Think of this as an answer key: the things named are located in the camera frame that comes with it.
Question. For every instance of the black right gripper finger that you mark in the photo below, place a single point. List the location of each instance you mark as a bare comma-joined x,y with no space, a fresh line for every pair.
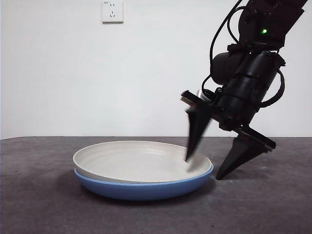
198,126
240,153

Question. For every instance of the white plate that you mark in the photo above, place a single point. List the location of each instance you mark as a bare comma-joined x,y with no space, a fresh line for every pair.
134,161

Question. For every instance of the blue plate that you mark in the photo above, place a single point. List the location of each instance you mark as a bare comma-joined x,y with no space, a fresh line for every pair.
146,191

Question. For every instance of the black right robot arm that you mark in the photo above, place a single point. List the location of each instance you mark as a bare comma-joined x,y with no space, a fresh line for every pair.
256,73

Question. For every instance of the pale grey camera box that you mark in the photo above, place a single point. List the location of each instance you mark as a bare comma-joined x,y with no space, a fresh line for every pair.
200,93

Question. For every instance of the white wall socket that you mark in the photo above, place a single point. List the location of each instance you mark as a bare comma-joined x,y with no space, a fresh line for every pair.
112,12

